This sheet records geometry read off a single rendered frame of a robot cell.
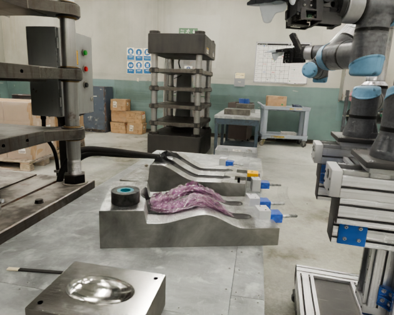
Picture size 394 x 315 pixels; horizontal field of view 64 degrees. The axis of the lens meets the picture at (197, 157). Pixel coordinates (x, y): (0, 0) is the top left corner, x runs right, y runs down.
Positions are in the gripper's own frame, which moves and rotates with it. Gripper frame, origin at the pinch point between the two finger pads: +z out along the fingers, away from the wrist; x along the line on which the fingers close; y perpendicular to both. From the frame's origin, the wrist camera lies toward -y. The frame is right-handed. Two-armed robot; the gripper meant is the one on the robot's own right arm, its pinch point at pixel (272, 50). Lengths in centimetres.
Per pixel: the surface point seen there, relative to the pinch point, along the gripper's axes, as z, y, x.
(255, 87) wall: 294, 88, 486
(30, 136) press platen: 31, 25, -130
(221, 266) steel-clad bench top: -52, 49, -124
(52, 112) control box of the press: 55, 22, -109
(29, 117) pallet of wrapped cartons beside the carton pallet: 355, 72, -3
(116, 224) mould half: -26, 40, -136
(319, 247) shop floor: -21, 154, 49
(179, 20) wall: 458, -69, 414
